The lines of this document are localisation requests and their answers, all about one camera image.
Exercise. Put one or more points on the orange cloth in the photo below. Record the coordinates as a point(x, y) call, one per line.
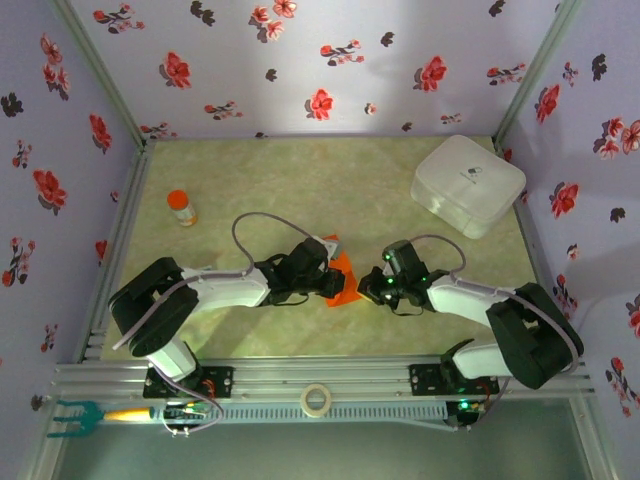
point(345, 299)

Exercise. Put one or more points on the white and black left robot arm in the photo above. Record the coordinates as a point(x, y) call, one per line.
point(150, 310)

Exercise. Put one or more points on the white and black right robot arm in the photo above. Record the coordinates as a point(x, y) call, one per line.
point(530, 340)

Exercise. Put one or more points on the white square zip case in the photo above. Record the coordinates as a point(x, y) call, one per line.
point(465, 180)

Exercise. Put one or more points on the white tape roll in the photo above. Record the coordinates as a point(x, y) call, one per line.
point(306, 400)

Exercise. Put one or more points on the orange capped small bottle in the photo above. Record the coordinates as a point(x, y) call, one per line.
point(182, 210)

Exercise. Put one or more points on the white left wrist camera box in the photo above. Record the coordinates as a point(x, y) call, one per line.
point(336, 246)

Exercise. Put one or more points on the aluminium mounting rail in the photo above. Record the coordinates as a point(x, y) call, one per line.
point(350, 375)

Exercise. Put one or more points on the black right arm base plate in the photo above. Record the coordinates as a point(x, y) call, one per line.
point(425, 380)

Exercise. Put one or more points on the aluminium side rail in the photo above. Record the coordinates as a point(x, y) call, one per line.
point(131, 200)
point(526, 235)

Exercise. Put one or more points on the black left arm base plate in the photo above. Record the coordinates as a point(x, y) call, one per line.
point(220, 382)

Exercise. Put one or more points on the aluminium corner post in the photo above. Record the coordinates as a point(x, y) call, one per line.
point(102, 75)
point(536, 75)

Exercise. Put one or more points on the aluminium frame leg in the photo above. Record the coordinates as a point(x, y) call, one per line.
point(592, 440)
point(40, 450)

